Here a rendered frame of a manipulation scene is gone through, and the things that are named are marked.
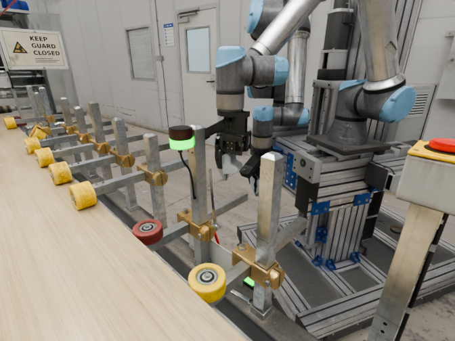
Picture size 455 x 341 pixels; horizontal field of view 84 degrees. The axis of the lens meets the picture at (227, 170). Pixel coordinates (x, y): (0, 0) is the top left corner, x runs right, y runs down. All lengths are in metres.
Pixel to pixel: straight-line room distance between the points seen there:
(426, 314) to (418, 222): 1.59
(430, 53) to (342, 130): 2.10
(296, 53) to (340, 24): 0.27
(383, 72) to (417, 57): 2.17
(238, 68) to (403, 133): 1.04
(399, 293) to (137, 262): 0.51
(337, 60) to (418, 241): 0.98
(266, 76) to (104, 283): 0.60
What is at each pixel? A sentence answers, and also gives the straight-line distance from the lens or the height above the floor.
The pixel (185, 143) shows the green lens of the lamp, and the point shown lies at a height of 1.14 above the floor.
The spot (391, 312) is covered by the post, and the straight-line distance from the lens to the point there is 0.54.
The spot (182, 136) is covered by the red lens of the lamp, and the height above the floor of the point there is 1.16.
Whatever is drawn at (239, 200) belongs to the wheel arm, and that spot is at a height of 0.85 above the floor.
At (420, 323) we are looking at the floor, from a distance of 1.95.
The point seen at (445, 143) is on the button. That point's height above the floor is 1.23.
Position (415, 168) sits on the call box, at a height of 1.20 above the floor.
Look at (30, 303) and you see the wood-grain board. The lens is 0.66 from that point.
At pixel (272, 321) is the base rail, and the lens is 0.78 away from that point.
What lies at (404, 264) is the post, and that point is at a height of 1.05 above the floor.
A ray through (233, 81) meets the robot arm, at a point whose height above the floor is 1.28.
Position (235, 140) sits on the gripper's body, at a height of 1.13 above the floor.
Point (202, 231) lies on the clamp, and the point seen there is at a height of 0.86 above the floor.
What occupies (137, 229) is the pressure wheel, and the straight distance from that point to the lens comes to 0.75.
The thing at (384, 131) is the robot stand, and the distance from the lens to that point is 1.48.
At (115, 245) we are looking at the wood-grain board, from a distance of 0.72.
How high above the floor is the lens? 1.32
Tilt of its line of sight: 23 degrees down
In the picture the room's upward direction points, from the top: straight up
